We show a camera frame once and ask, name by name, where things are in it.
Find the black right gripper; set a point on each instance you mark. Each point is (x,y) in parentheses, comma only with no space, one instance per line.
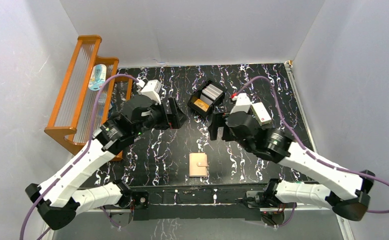
(218,120)

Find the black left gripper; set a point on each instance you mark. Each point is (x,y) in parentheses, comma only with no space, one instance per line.
(172,112)

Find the black plastic card bin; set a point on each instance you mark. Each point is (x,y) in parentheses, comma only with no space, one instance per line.
(197,94)

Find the tan blue card holder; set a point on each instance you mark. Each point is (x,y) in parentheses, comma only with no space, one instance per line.
(198,165)

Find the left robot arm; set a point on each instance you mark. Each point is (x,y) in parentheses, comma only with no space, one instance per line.
(59,199)

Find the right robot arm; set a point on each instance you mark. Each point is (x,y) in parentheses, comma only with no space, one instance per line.
(346,194)

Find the stack of white cards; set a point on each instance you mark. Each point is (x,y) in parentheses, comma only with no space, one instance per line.
(212,92)

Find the white cardboard box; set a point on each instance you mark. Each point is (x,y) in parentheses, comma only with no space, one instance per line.
(260,113)

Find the blue items on rack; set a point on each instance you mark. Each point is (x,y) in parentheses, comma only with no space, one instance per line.
(104,109)

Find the blue white blister pack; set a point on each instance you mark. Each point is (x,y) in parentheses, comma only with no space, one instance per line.
(97,77)

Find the orange wooden tiered rack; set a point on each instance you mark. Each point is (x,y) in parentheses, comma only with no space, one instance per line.
(69,123)

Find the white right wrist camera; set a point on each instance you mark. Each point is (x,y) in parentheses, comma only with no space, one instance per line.
(242,104)

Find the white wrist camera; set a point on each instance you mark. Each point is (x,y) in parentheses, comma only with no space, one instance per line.
(242,104)
(152,90)

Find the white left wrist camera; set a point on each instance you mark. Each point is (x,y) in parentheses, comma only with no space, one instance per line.
(152,90)

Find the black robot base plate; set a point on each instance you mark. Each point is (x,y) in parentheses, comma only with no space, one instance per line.
(215,201)

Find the aluminium frame rail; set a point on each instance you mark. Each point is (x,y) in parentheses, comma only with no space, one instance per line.
(206,222)

